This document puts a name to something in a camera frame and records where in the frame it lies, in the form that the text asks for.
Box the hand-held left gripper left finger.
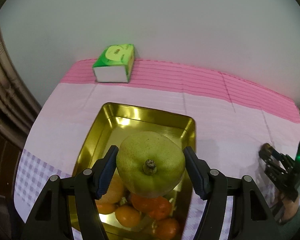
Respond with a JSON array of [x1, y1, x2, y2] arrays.
[[20, 145, 120, 240]]

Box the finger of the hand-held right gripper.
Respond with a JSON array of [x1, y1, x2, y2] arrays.
[[259, 152, 278, 178], [270, 147, 295, 167]]

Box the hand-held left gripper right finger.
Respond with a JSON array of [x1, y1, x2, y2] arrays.
[[183, 146, 282, 240]]

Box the dark brown round fruit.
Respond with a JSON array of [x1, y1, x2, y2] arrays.
[[259, 143, 274, 159]]

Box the green pear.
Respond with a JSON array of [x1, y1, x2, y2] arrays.
[[116, 131, 186, 198]]

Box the red and gold tin box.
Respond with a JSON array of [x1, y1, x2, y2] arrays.
[[69, 102, 197, 240]]

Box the person's right hand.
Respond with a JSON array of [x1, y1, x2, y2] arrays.
[[277, 199, 300, 223]]

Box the pink and purple checked tablecloth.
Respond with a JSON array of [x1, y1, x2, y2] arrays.
[[14, 59, 300, 240]]

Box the green and white tissue box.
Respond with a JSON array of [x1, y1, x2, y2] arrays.
[[92, 43, 135, 83]]

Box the brown wooden cabinet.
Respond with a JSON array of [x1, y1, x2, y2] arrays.
[[0, 120, 30, 240]]

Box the beige patterned curtain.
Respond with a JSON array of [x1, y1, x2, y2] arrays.
[[0, 15, 42, 145]]

